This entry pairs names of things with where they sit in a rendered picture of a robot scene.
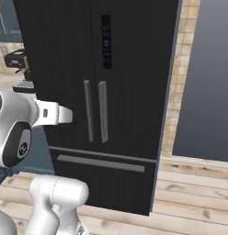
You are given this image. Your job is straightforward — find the black fridge door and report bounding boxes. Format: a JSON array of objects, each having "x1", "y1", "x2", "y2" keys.
[
  {"x1": 12, "y1": 0, "x2": 97, "y2": 152},
  {"x1": 89, "y1": 0, "x2": 180, "y2": 162}
]

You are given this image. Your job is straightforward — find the blue wall cupboard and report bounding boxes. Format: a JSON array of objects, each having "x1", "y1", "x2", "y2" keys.
[{"x1": 0, "y1": 0, "x2": 24, "y2": 43}]

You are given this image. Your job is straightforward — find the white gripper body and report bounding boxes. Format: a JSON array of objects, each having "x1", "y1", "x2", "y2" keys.
[{"x1": 56, "y1": 103, "x2": 74, "y2": 126}]

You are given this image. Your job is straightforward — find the black fridge drawer front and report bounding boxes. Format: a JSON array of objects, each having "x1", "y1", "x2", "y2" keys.
[{"x1": 47, "y1": 146, "x2": 158, "y2": 217}]

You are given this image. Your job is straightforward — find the black fridge right door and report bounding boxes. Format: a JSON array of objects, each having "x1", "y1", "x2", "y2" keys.
[{"x1": 89, "y1": 0, "x2": 180, "y2": 162}]

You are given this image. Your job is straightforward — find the black fridge left door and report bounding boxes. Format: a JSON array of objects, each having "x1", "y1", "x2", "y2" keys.
[{"x1": 12, "y1": 0, "x2": 97, "y2": 152}]

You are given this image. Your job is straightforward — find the black coffee machine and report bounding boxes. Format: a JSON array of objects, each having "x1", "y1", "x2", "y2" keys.
[{"x1": 4, "y1": 49, "x2": 37, "y2": 95}]

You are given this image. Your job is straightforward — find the grey door handle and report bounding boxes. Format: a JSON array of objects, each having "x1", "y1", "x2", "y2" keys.
[
  {"x1": 97, "y1": 80, "x2": 109, "y2": 144},
  {"x1": 83, "y1": 79, "x2": 96, "y2": 143}
]

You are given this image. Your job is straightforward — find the grey right door handle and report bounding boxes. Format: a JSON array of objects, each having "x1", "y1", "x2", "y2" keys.
[{"x1": 97, "y1": 80, "x2": 109, "y2": 144}]

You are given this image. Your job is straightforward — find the blue base cabinet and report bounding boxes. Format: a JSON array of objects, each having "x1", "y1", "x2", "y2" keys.
[{"x1": 0, "y1": 125, "x2": 56, "y2": 188}]

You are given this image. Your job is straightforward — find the grey fridge drawer handle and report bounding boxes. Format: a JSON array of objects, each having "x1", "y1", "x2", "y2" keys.
[{"x1": 56, "y1": 153, "x2": 146, "y2": 173}]

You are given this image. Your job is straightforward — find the grey left door handle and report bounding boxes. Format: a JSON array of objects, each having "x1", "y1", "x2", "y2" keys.
[{"x1": 83, "y1": 79, "x2": 96, "y2": 143}]

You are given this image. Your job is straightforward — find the blue-grey fridge housing panel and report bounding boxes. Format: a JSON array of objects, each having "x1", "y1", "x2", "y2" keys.
[{"x1": 148, "y1": 0, "x2": 184, "y2": 217}]

